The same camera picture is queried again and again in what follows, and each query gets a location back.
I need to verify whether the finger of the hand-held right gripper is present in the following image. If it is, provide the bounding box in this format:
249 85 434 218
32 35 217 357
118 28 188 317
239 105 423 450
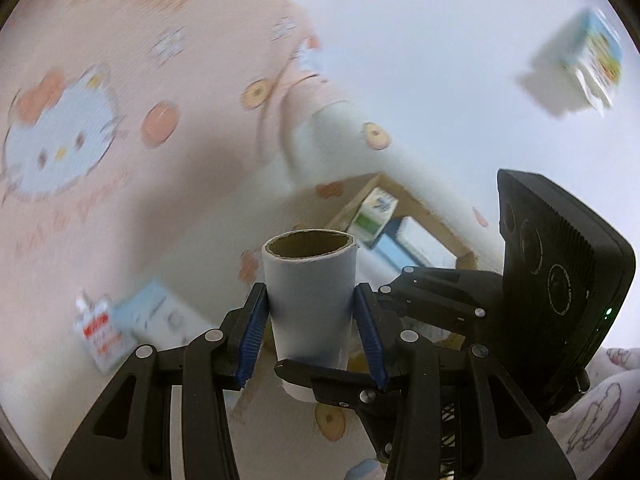
274 359 401 465
377 266 503 333

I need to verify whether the cardboard box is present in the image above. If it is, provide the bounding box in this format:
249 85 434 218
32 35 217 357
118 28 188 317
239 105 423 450
322 172 478 271

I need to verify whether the white paper tube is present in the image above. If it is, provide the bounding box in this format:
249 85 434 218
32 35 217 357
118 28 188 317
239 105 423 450
261 229 360 403

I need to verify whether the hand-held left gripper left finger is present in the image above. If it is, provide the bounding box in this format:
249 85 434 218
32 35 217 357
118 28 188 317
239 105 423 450
51 282 269 480

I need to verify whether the pink cartoon printed blanket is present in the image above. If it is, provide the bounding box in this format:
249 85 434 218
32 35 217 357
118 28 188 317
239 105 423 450
0 0 506 480

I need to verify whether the printed white clothing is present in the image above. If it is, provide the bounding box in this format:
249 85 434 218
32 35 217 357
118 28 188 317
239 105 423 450
547 347 640 461

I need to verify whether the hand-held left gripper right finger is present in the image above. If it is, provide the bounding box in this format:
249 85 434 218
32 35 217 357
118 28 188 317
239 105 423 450
354 282 576 480

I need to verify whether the blue notebook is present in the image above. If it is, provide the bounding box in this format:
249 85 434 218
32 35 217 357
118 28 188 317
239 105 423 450
360 230 426 286

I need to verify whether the white red sachet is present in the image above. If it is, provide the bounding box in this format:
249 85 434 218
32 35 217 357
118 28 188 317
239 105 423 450
73 289 138 375

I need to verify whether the light blue wipes packet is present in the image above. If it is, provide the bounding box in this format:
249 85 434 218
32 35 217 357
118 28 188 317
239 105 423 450
115 280 221 356

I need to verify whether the colourful printed carton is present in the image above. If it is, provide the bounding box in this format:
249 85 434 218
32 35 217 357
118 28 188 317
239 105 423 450
517 7 625 118

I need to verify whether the green white small carton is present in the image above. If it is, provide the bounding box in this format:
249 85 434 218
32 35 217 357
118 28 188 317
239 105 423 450
348 187 399 251

